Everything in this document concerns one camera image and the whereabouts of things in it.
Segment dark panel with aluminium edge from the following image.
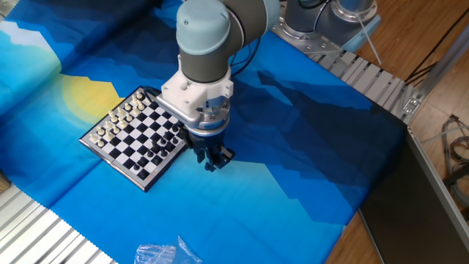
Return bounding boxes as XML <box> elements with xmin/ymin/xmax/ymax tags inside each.
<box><xmin>358</xmin><ymin>126</ymin><xmax>469</xmax><ymax>264</ymax></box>

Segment aluminium frame beam with bracket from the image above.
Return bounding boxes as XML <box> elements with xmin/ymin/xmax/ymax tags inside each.
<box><xmin>402</xmin><ymin>32</ymin><xmax>469</xmax><ymax>117</ymax></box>

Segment blue landscape print cloth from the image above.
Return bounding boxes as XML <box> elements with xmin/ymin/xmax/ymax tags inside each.
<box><xmin>0</xmin><ymin>0</ymin><xmax>407</xmax><ymax>264</ymax></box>

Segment black and white chessboard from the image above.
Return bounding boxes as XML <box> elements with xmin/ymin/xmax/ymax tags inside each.
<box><xmin>78</xmin><ymin>86</ymin><xmax>191</xmax><ymax>193</ymax></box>

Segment white wrist mounting bracket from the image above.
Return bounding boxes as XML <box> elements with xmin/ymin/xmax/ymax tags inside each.
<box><xmin>155</xmin><ymin>65</ymin><xmax>235</xmax><ymax>128</ymax></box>

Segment white zip tie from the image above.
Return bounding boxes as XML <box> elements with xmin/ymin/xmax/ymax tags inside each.
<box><xmin>355</xmin><ymin>14</ymin><xmax>383</xmax><ymax>66</ymax></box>

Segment clear plastic zip bag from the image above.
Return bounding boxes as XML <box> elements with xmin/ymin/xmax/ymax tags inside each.
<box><xmin>133</xmin><ymin>235</ymin><xmax>203</xmax><ymax>264</ymax></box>

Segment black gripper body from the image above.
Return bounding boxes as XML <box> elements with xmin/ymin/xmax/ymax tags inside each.
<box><xmin>188</xmin><ymin>129</ymin><xmax>226</xmax><ymax>152</ymax></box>

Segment grey cable bundle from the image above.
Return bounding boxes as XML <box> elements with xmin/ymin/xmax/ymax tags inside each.
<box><xmin>440</xmin><ymin>114</ymin><xmax>469</xmax><ymax>208</ymax></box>

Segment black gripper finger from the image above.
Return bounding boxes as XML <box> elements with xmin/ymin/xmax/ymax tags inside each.
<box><xmin>209</xmin><ymin>144</ymin><xmax>236</xmax><ymax>172</ymax></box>
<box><xmin>193</xmin><ymin>145</ymin><xmax>211</xmax><ymax>170</ymax></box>

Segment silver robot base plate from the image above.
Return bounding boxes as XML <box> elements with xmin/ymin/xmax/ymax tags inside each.
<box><xmin>273</xmin><ymin>0</ymin><xmax>344</xmax><ymax>56</ymax></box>

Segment black floor cables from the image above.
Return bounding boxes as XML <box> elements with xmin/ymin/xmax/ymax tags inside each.
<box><xmin>404</xmin><ymin>7</ymin><xmax>469</xmax><ymax>86</ymax></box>

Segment silver wrist flange coupling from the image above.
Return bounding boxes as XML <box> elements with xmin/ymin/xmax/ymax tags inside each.
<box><xmin>185</xmin><ymin>95</ymin><xmax>232</xmax><ymax>139</ymax></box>

